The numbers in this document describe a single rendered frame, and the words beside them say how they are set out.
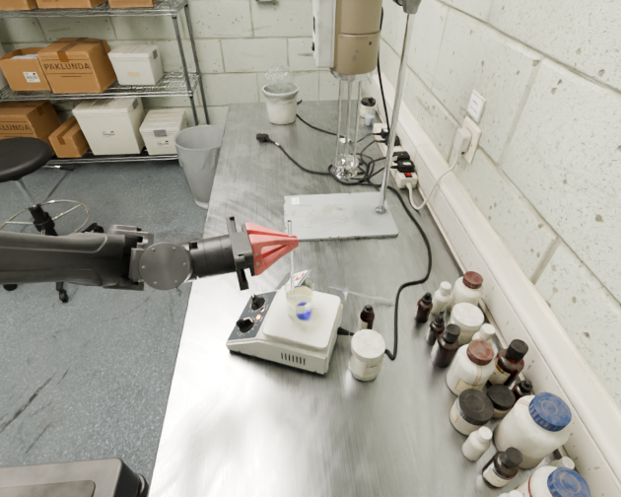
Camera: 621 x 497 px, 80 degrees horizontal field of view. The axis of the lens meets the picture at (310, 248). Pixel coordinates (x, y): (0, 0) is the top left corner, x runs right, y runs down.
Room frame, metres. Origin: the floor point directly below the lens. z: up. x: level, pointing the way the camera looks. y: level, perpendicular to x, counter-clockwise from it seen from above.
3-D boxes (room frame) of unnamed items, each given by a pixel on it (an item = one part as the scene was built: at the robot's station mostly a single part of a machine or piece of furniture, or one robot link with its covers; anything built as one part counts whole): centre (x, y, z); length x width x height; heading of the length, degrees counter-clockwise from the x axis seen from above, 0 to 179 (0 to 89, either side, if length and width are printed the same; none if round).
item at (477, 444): (0.22, -0.25, 0.79); 0.03 x 0.03 x 0.07
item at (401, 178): (1.17, -0.28, 0.77); 0.40 x 0.06 x 0.04; 5
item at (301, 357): (0.43, 0.04, 0.79); 0.22 x 0.13 x 0.08; 74
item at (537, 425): (0.23, -0.33, 0.81); 0.07 x 0.07 x 0.13
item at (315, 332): (0.42, 0.01, 0.83); 0.12 x 0.12 x 0.01; 74
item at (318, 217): (0.83, -0.08, 0.76); 0.30 x 0.20 x 0.01; 95
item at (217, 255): (0.40, 0.13, 1.01); 0.10 x 0.07 x 0.07; 17
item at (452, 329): (0.38, -0.25, 0.80); 0.04 x 0.04 x 0.10
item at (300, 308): (0.43, 0.02, 0.87); 0.06 x 0.05 x 0.08; 31
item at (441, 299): (0.50, -0.27, 0.79); 0.03 x 0.03 x 0.08
